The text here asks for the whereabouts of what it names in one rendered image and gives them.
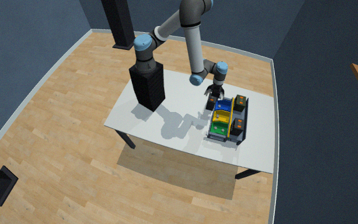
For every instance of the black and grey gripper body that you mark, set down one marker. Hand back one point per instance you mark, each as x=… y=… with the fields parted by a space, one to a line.
x=216 y=92

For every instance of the green open bin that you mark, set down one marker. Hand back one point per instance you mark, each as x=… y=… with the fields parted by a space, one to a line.
x=220 y=126

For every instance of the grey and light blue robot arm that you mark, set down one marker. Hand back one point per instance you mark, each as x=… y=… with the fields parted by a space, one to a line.
x=187 y=17

